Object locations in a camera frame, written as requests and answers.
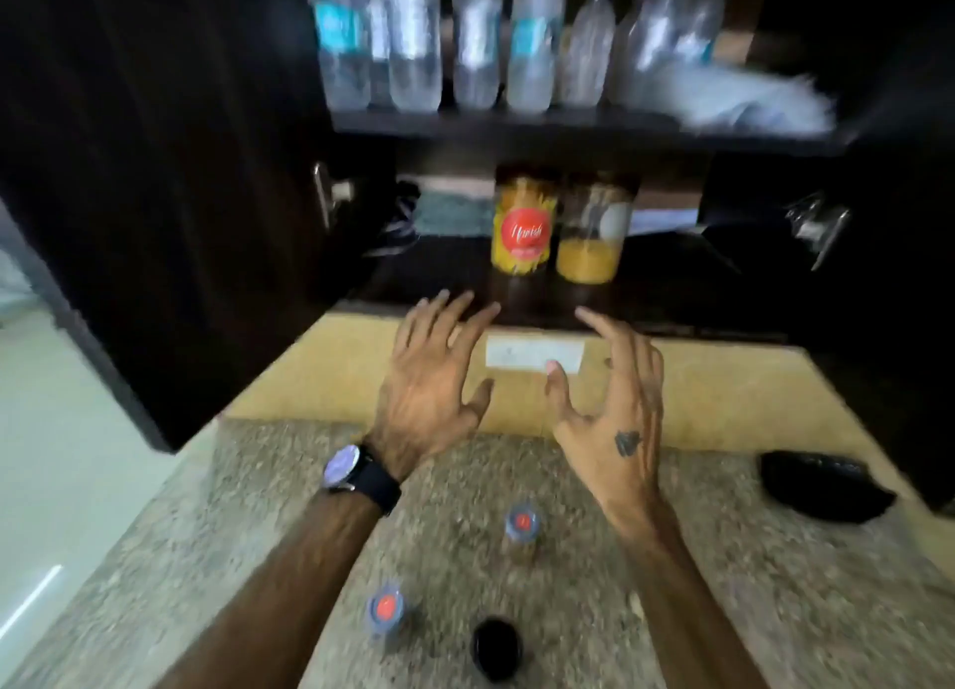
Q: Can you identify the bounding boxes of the person's right forearm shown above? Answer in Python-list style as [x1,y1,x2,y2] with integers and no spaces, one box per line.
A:
[603,498,771,689]

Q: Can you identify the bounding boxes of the dark wooden cabinet shelf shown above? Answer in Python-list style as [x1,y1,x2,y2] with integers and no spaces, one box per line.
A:
[328,106,859,160]

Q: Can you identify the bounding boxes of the yellow jar with red label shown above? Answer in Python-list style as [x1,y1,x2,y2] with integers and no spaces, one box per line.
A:
[490,165,561,277]

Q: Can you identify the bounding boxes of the small blue lid spice jar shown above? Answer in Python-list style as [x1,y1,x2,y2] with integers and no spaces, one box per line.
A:
[503,503,543,564]
[365,583,409,654]

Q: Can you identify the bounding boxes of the person's left hand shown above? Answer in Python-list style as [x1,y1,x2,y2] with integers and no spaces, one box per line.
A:
[364,289,501,482]

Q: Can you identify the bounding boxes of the small black lid jar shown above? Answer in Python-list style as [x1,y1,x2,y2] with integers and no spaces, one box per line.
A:
[469,616,525,684]

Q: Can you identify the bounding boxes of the white plastic bag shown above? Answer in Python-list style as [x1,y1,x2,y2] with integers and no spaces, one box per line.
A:
[657,60,838,136]

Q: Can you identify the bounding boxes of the clear jar with yellow powder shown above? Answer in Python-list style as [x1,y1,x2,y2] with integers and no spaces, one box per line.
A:
[555,172,637,287]

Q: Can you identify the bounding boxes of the dark wooden cabinet door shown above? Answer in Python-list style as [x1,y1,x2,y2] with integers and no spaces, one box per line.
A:
[0,0,352,454]
[701,0,955,514]

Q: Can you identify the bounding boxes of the black strap wristwatch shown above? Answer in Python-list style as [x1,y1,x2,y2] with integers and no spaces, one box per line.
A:
[322,443,403,518]

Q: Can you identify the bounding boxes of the row of clear water bottles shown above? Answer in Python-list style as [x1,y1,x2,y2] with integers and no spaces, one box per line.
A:
[302,0,726,115]

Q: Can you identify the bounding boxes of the white packet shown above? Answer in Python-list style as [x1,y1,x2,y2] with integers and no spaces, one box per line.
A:
[625,187,704,237]

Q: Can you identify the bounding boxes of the silver cabinet door handle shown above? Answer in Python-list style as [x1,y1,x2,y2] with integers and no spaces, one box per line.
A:
[783,193,853,272]
[312,161,335,232]

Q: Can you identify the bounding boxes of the white wall switch plate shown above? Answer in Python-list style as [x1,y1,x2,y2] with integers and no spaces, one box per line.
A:
[485,335,587,376]

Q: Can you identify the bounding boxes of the black bowl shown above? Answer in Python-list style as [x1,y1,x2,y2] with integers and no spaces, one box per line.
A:
[757,450,898,526]

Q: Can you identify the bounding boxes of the teal box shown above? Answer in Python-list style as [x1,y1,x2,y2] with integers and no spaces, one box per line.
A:
[412,189,496,239]

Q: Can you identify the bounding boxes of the person's right hand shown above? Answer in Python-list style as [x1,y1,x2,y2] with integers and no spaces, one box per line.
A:
[544,305,667,522]

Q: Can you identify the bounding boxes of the person's left forearm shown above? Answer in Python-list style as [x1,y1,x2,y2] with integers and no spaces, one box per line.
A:
[153,487,383,689]

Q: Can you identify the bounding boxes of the white cable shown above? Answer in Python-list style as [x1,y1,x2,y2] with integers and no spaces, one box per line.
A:
[364,180,422,259]

